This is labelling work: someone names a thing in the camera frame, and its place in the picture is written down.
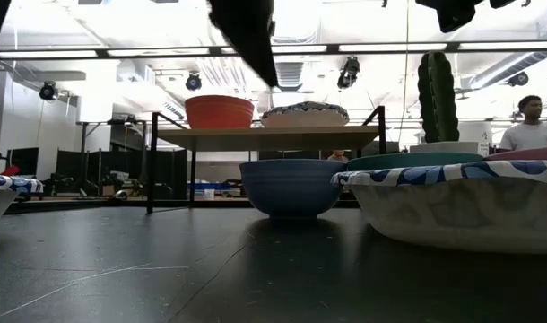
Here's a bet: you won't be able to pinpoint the thin hanging cable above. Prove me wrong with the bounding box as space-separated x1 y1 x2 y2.
403 0 412 144

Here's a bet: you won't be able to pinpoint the wooden shelf with black legs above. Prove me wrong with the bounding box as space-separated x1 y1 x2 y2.
146 105 387 214

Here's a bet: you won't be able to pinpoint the green plastic bowl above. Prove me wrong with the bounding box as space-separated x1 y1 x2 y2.
346 152 484 172

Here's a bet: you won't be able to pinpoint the pink plastic bowl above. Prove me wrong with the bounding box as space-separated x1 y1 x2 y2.
482 145 547 162

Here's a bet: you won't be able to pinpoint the black table mat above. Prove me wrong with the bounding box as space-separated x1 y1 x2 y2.
0 206 547 323

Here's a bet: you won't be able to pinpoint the silver ceiling air duct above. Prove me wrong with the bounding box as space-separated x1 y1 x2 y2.
468 49 547 90

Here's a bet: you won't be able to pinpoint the black computer monitor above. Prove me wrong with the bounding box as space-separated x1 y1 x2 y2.
6 146 40 177

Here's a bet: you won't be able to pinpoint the black ceiling-mounted camera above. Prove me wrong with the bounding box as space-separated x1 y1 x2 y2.
38 80 59 102
336 56 361 90
507 71 530 88
185 72 204 92

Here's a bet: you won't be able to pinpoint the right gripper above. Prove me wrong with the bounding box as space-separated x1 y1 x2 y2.
415 0 481 34

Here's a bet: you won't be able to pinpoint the black partition panels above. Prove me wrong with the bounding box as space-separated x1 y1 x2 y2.
56 148 188 201

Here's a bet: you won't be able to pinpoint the cactus in white pot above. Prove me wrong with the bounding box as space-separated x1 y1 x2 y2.
409 50 480 156

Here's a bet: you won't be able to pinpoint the blue patterned paper bowl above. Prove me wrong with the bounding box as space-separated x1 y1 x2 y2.
330 160 547 256
0 173 45 225
259 100 350 128

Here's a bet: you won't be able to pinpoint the blue ceramic bowl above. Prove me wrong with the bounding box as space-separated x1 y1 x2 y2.
239 158 348 220

